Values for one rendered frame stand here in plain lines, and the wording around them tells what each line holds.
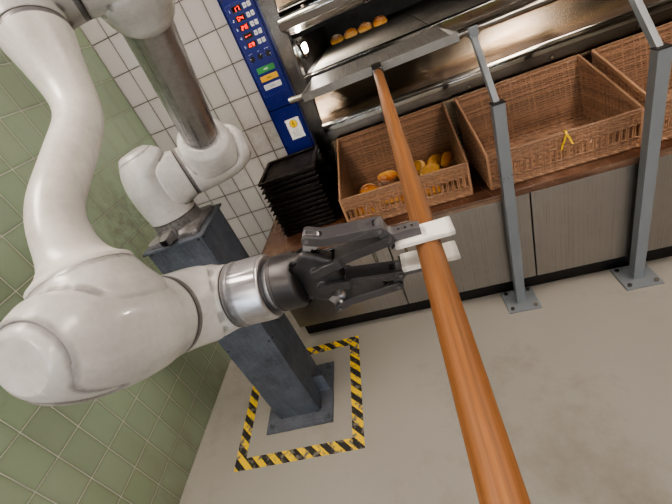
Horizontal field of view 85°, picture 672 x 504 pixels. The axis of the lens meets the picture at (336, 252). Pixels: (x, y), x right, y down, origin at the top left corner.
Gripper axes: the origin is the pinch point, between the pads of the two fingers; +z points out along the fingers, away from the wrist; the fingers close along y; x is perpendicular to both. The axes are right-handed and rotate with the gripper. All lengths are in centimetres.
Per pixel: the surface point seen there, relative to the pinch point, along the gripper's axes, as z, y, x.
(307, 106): -37, 17, -154
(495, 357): 16, 117, -61
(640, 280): 84, 117, -85
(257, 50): -49, -14, -153
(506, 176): 35, 50, -91
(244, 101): -66, 4, -155
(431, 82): 23, 26, -150
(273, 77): -47, -1, -152
